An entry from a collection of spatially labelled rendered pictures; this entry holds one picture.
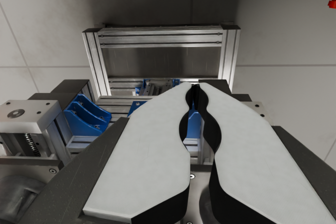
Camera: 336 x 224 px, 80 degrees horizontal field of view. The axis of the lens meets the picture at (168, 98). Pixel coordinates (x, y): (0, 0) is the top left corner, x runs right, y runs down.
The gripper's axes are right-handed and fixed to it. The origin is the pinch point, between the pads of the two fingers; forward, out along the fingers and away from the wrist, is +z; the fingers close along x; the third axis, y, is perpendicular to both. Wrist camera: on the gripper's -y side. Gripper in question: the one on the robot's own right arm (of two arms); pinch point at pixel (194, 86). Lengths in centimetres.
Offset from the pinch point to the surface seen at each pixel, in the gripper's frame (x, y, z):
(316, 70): 90, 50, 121
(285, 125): 86, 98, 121
